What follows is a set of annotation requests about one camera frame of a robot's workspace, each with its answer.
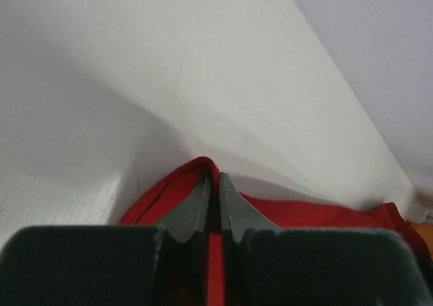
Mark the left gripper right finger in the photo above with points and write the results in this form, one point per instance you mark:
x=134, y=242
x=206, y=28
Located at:
x=265, y=264

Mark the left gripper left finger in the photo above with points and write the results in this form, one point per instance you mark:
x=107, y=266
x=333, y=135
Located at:
x=157, y=264

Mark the red t-shirt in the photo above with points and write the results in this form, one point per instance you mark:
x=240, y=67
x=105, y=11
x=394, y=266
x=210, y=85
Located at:
x=172, y=189

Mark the orange plastic basket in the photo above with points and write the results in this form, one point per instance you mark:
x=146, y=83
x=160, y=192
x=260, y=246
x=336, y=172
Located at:
x=425, y=230

